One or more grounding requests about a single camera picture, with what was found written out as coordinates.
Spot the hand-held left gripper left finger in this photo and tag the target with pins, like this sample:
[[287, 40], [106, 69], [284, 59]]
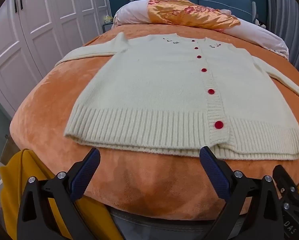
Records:
[[85, 170]]

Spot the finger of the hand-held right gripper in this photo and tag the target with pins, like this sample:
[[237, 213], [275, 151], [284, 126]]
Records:
[[283, 177]]

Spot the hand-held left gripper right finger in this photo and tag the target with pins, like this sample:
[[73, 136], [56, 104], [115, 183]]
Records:
[[213, 173]]

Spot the cream knit cardigan red buttons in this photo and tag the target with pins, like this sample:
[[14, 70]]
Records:
[[152, 85]]

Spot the orange plush blanket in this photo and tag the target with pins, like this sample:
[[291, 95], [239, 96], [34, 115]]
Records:
[[62, 105]]

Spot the grey bed base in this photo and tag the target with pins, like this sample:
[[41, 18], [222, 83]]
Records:
[[129, 225]]

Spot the person's yellow clothing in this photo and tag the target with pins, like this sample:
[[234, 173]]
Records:
[[14, 172]]

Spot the blue nightstand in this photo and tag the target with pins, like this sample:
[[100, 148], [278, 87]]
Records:
[[107, 27]]

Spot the white panelled wardrobe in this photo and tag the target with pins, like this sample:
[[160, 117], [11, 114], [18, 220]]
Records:
[[39, 30]]

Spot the grey blue curtain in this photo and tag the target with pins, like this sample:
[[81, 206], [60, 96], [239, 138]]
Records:
[[289, 17]]

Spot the small black white toy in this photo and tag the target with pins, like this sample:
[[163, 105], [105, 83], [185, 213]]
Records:
[[260, 23]]

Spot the orange floral satin cloth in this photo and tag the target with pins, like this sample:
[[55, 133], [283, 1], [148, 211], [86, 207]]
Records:
[[189, 15]]

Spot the white pillow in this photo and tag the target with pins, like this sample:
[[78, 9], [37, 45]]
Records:
[[130, 12]]

